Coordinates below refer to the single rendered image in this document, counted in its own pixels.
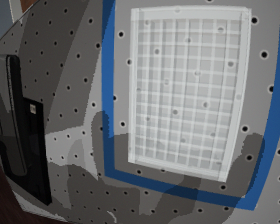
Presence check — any grey perforated base plate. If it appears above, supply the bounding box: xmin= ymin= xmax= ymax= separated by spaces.
xmin=0 ymin=0 xmax=280 ymax=224

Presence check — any blue tape outline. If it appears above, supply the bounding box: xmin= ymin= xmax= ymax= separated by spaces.
xmin=102 ymin=0 xmax=280 ymax=211

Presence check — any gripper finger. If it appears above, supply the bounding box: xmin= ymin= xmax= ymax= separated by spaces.
xmin=0 ymin=54 xmax=34 ymax=176

